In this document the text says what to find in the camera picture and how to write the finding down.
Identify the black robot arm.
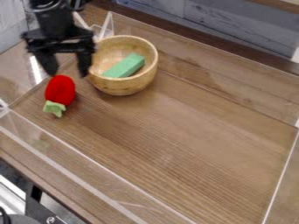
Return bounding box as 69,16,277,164
21,0,96,77

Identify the wooden bowl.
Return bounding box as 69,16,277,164
88,35,159,96

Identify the red plush strawberry toy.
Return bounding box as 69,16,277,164
43,75,76,117

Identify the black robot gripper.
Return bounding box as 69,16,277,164
21,5,95,78

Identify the clear acrylic tray wall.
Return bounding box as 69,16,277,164
0,99,195,224

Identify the black table leg bracket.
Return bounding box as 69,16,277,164
0,183,68,224

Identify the clear acrylic corner bracket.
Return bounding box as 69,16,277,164
72,12,115,43

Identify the green rectangular block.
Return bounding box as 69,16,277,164
103,53,145,78

